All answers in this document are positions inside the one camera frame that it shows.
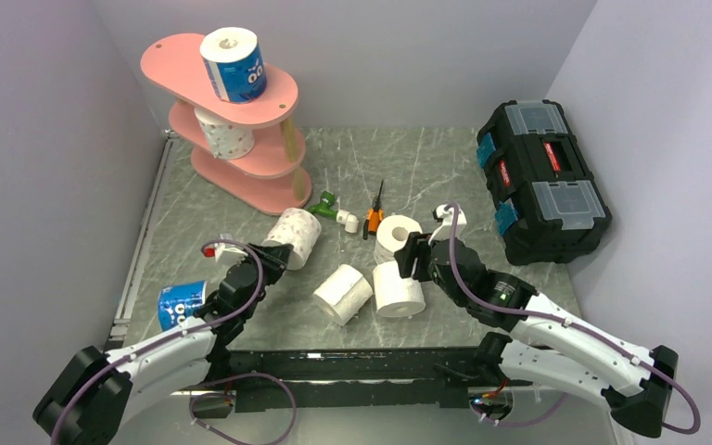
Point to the pink three-tier shelf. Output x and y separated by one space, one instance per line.
270 178

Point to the floral paper roll upright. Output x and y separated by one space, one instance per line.
392 235

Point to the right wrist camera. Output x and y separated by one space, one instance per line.
451 223

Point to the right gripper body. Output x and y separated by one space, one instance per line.
449 289

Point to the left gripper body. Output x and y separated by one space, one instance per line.
269 275

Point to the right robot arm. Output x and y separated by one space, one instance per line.
534 339

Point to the orange black pliers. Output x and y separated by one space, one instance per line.
375 215

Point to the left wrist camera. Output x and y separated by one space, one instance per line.
227 255

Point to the green pipe fitting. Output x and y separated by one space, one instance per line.
324 207

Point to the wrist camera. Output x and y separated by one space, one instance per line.
227 255
451 223

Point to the blue paper roll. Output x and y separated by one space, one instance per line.
233 61

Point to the plain white paper roll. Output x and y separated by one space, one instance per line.
342 294

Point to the plain white embossed roll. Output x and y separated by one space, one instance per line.
396 297

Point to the black tool box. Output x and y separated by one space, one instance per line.
547 204

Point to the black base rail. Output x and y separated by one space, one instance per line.
266 379

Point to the floral paper roll large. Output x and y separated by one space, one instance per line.
225 140

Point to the white pipe elbow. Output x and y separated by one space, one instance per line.
348 220

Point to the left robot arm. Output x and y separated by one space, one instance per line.
99 391

